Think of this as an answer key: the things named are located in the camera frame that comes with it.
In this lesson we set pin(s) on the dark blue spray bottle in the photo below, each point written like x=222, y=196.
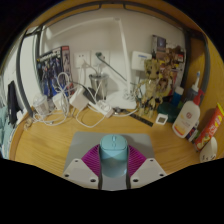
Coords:
x=192, y=91

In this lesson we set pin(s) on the black ruler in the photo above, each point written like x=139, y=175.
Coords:
x=141, y=120

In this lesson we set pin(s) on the brown tree figure toy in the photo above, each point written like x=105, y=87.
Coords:
x=151, y=86

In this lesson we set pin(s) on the small blue bottle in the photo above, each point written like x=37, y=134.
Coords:
x=177, y=96

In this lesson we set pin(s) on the red chip can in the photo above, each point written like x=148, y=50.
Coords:
x=210, y=128

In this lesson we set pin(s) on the teal cloth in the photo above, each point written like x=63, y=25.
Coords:
x=6, y=133

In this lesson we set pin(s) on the small white square clock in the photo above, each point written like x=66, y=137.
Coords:
x=161, y=119

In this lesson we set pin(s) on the white power strip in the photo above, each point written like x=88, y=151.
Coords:
x=101, y=108

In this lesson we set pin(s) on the white charger block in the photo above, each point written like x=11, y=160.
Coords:
x=78, y=99
x=60, y=101

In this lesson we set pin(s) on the dark green round container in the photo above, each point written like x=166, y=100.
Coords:
x=166, y=109

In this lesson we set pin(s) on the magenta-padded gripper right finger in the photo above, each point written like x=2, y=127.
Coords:
x=145, y=170

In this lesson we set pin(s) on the white wall box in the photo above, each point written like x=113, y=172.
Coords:
x=141, y=60

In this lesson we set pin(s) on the clear glass cup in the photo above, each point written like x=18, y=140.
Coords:
x=41, y=106

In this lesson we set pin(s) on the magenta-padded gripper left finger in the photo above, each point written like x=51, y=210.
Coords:
x=81, y=170

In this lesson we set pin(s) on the grey mouse pad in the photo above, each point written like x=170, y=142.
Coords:
x=85, y=141

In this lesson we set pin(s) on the small blue packet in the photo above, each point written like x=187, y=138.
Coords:
x=192, y=132

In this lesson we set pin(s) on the black bag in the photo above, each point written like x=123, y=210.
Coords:
x=12, y=103

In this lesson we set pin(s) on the white wall socket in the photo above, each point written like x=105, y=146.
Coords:
x=81, y=59
x=103, y=58

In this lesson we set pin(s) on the light blue computer mouse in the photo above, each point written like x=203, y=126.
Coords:
x=113, y=156

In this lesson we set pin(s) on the colourful picture box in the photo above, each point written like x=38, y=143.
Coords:
x=170, y=50

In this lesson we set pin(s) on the blue robot model box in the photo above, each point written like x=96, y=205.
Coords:
x=53, y=71

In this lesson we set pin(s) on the white red-capped lotion bottle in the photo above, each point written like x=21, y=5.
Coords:
x=186, y=120

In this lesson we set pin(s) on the white desk lamp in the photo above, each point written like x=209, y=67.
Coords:
x=125, y=50

